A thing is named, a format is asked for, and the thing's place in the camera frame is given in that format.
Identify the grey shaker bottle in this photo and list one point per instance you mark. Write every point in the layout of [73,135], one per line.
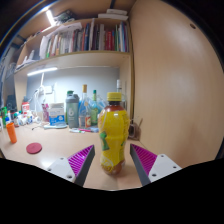
[72,113]

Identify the clear bottle with green cap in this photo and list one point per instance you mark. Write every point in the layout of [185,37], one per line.
[94,111]

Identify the tall clear glass bottle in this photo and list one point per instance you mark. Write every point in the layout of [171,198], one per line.
[119,87]

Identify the red and white canister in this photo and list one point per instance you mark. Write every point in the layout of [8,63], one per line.
[25,108]

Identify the pink packet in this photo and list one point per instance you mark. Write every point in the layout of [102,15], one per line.
[45,112]

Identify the yellow-labelled drink bottle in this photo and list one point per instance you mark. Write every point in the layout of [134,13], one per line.
[113,133]

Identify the dark green glass bottle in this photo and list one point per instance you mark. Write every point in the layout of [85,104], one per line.
[69,92]

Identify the under-shelf light strip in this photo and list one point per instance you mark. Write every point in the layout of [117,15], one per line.
[41,71]

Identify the ceiling light strip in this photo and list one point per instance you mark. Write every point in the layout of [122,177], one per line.
[50,17]

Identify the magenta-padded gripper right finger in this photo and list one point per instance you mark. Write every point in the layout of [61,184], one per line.
[145,159]

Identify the flat round red coaster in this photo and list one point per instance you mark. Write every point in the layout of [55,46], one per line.
[34,148]

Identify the orange plastic cup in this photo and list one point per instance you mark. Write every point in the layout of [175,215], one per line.
[11,133]

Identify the blue and white carton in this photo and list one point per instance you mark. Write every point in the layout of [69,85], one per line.
[57,115]

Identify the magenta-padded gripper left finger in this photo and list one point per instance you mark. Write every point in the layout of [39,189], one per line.
[80,159]

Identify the brown mug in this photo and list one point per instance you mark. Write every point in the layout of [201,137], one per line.
[134,130]

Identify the clear bottle with yellow cap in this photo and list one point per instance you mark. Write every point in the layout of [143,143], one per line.
[84,106]

